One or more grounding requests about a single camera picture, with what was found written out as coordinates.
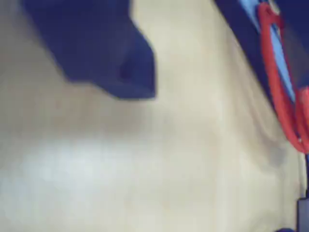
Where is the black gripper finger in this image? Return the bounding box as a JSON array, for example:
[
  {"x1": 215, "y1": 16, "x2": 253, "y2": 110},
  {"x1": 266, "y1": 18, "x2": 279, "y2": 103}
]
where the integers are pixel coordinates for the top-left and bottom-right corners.
[{"x1": 23, "y1": 0, "x2": 159, "y2": 100}]

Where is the red charging cable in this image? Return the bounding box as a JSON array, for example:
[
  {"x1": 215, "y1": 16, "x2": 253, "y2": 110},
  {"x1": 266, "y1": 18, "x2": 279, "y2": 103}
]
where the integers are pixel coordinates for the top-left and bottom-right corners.
[{"x1": 257, "y1": 2, "x2": 309, "y2": 155}]

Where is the blue ribbed metal enclosure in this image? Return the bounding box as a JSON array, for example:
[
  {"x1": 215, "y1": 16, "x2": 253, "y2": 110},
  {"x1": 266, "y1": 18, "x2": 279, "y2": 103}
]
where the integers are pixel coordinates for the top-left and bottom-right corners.
[{"x1": 214, "y1": 0, "x2": 309, "y2": 109}]

